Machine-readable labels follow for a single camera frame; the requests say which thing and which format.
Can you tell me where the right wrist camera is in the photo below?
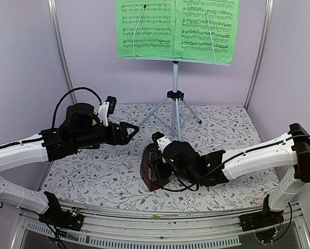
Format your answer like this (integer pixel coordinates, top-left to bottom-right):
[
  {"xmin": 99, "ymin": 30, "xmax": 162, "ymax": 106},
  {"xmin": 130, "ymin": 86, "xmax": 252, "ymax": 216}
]
[{"xmin": 152, "ymin": 132, "xmax": 172, "ymax": 152}]

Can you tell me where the aluminium corner post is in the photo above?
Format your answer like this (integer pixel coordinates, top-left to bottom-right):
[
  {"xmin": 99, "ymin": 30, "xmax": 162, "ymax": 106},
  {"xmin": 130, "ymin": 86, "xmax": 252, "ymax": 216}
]
[
  {"xmin": 244, "ymin": 0, "xmax": 274, "ymax": 111},
  {"xmin": 47, "ymin": 0, "xmax": 74, "ymax": 91}
]

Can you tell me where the aluminium corner post left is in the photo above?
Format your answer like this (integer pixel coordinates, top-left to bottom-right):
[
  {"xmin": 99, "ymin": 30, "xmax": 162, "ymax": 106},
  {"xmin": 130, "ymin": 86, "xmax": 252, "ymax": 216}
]
[{"xmin": 47, "ymin": 0, "xmax": 74, "ymax": 91}]

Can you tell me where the aluminium front rail frame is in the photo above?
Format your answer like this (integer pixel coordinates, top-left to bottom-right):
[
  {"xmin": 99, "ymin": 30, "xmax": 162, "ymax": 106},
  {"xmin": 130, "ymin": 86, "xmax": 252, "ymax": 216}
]
[{"xmin": 11, "ymin": 202, "xmax": 310, "ymax": 248}]

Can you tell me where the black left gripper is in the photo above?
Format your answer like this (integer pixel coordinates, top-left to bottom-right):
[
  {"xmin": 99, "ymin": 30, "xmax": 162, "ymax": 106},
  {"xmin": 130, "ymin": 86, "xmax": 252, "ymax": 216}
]
[{"xmin": 73, "ymin": 121, "xmax": 139, "ymax": 150}]

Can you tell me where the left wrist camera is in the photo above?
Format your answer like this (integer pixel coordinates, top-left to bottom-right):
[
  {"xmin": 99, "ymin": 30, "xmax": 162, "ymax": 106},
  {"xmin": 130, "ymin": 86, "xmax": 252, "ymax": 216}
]
[{"xmin": 97, "ymin": 96, "xmax": 117, "ymax": 127}]

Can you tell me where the green sheet music page one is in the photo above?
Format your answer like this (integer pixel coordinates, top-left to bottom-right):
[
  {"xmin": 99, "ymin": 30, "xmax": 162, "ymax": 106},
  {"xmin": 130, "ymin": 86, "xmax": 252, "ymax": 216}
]
[{"xmin": 115, "ymin": 1, "xmax": 176, "ymax": 58}]

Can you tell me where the green sheet music stack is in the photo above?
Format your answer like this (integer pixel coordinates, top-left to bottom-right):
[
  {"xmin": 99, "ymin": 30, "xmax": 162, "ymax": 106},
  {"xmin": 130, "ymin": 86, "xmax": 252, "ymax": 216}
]
[{"xmin": 173, "ymin": 0, "xmax": 240, "ymax": 65}]

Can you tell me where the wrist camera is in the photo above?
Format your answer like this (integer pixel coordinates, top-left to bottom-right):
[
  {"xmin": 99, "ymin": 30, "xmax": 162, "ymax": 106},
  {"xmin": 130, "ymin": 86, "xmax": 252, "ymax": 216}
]
[
  {"xmin": 97, "ymin": 96, "xmax": 117, "ymax": 127},
  {"xmin": 152, "ymin": 132, "xmax": 172, "ymax": 152}
]

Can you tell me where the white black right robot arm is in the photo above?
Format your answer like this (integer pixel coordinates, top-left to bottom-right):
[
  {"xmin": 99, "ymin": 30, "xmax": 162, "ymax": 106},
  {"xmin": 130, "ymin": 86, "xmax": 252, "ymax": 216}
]
[{"xmin": 140, "ymin": 123, "xmax": 310, "ymax": 231}]

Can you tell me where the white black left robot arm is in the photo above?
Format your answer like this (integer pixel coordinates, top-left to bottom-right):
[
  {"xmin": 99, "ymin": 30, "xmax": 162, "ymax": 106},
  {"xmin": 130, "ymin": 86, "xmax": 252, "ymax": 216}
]
[{"xmin": 0, "ymin": 101, "xmax": 139, "ymax": 231}]

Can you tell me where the white perforated music stand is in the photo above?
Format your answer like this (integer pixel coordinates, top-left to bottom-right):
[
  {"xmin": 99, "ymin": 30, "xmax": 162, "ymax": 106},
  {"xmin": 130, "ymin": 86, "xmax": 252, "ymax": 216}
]
[{"xmin": 124, "ymin": 55, "xmax": 230, "ymax": 137}]

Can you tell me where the aluminium corner post right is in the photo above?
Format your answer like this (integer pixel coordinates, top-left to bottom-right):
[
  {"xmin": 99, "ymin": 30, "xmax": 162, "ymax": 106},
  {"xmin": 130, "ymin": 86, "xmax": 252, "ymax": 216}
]
[{"xmin": 244, "ymin": 0, "xmax": 274, "ymax": 111}]

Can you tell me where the dark red metronome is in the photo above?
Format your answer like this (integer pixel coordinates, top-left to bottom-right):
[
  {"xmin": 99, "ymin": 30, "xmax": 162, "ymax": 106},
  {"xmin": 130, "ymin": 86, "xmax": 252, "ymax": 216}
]
[{"xmin": 140, "ymin": 143, "xmax": 169, "ymax": 191}]

